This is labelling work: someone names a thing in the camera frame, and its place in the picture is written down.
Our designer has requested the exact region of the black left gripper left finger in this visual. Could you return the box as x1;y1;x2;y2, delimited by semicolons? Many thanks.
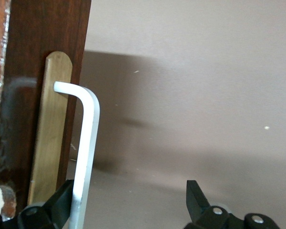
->
17;180;74;229

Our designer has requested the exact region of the brown table cover sheet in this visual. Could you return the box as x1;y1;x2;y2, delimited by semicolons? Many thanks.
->
66;0;286;229

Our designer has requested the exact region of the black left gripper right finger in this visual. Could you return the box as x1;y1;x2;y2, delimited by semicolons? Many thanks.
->
183;180;281;229

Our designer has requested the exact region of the wooden drawer with white handle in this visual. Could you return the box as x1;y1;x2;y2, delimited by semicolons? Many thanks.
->
0;0;101;229

